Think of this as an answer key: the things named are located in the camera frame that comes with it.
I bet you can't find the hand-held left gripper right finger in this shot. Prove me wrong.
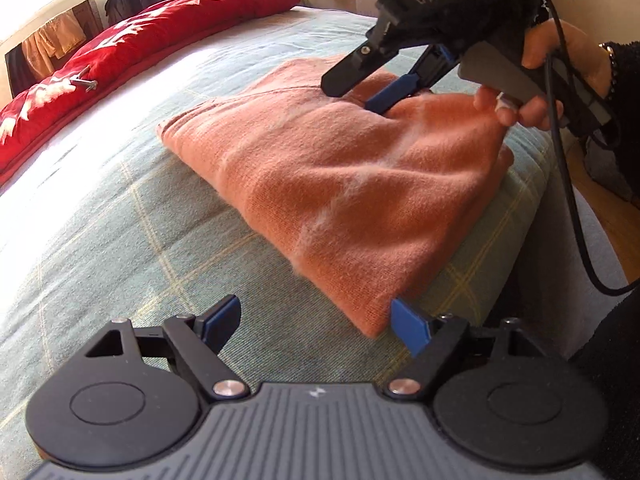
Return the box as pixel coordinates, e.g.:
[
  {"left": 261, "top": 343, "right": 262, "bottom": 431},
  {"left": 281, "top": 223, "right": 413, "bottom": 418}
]
[{"left": 387, "top": 297, "right": 531, "bottom": 402}]

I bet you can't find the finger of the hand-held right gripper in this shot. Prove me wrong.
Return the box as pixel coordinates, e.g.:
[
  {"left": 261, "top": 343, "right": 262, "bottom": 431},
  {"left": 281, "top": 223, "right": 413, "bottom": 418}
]
[
  {"left": 364, "top": 44, "right": 454, "bottom": 116},
  {"left": 320, "top": 25, "right": 402, "bottom": 99}
]

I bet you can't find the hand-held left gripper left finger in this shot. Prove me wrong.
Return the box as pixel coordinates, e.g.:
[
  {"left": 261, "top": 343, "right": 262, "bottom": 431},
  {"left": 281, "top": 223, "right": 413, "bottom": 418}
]
[{"left": 85, "top": 294, "right": 251, "bottom": 402}]

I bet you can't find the orange knit sweater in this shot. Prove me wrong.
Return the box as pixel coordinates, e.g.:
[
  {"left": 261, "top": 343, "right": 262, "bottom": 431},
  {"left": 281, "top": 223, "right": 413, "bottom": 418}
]
[{"left": 157, "top": 57, "right": 516, "bottom": 338}]

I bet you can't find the person's right forearm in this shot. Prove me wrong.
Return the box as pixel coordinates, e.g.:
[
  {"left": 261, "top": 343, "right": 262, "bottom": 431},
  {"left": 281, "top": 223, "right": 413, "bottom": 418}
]
[{"left": 597, "top": 40, "right": 640, "bottom": 111}]

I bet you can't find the person's right hand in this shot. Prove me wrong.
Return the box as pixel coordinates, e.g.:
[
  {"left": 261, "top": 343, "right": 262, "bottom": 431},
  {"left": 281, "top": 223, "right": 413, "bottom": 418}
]
[{"left": 472, "top": 17, "right": 613, "bottom": 131}]

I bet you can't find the bed with plaid sheet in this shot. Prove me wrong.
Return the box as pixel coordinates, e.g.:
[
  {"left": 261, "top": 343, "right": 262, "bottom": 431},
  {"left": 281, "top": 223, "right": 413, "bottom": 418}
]
[{"left": 0, "top": 5, "right": 556, "bottom": 461}]

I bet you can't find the person's grey trouser leg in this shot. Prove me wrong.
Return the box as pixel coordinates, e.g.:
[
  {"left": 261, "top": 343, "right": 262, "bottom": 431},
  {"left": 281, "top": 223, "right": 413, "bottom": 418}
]
[{"left": 515, "top": 175, "right": 628, "bottom": 361}]

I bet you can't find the red quilt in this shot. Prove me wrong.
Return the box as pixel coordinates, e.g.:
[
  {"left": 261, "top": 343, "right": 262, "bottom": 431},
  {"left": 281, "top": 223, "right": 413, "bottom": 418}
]
[{"left": 0, "top": 0, "right": 307, "bottom": 181}]

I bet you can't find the metal quilt clip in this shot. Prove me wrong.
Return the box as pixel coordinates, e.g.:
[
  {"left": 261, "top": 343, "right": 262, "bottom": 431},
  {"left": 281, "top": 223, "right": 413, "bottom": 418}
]
[{"left": 70, "top": 65, "right": 98, "bottom": 93}]

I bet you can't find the orange yellow garment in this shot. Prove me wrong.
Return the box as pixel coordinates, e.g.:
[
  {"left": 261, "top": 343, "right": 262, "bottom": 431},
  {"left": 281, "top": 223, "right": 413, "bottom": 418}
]
[{"left": 22, "top": 10, "right": 88, "bottom": 81}]

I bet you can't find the dark wooden chair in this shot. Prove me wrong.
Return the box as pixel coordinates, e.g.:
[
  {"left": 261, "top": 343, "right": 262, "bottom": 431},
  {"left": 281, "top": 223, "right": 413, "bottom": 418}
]
[{"left": 5, "top": 0, "right": 101, "bottom": 98}]

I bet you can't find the black cable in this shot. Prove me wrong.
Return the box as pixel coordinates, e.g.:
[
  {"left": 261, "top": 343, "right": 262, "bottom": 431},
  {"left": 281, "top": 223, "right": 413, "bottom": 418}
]
[{"left": 537, "top": 0, "right": 640, "bottom": 296}]

